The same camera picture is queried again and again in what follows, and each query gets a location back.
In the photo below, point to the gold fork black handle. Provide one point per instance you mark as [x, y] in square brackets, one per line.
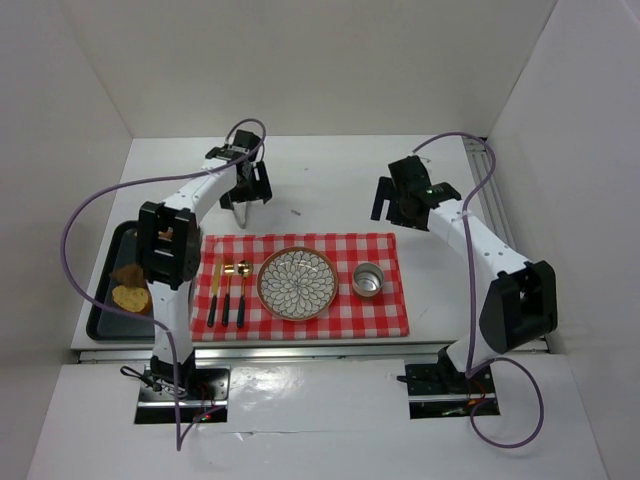
[229, 270]

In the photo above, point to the aluminium rail right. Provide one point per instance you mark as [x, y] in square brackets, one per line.
[489, 197]

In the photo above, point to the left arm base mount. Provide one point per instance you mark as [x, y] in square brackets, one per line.
[206, 400]

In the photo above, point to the red checkered cloth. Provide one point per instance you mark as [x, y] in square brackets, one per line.
[348, 317]

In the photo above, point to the gold knife black handle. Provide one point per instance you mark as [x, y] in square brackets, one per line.
[214, 290]

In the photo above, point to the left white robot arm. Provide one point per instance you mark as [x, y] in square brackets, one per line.
[168, 249]

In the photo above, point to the metal cup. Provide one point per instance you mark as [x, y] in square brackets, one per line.
[367, 280]

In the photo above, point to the patterned ceramic plate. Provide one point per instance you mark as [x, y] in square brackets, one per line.
[297, 283]

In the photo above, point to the dark brown bread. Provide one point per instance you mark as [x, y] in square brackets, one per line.
[131, 276]

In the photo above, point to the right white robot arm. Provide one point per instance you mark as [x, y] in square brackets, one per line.
[514, 299]

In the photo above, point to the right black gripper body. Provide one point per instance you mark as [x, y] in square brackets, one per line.
[382, 198]

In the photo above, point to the sliced bread piece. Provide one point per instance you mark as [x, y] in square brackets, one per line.
[132, 299]

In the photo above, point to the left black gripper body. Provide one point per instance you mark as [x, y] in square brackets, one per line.
[247, 195]

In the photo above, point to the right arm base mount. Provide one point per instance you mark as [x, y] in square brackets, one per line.
[438, 390]

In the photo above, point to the aluminium rail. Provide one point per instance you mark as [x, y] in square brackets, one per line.
[489, 197]
[312, 352]

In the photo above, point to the gold spoon black handle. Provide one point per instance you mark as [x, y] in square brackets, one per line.
[245, 270]

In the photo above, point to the aluminium rail front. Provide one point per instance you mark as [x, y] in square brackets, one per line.
[312, 352]

